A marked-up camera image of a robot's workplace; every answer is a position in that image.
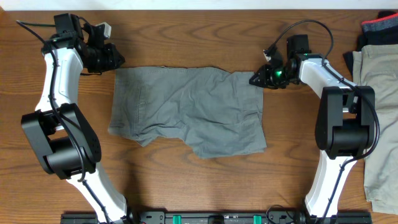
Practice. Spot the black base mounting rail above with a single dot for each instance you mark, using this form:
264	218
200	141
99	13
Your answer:
272	216

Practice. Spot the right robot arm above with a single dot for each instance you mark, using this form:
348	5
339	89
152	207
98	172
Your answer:
346	128

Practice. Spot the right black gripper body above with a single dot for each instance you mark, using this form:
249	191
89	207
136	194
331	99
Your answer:
277	77

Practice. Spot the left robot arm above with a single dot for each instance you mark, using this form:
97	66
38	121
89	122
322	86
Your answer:
62	139

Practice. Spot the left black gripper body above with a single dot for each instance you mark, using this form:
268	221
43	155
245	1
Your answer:
100	60

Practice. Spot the dark garment red trim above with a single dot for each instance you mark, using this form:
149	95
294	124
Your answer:
379	37

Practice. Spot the grey shorts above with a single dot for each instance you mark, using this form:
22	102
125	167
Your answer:
216	113

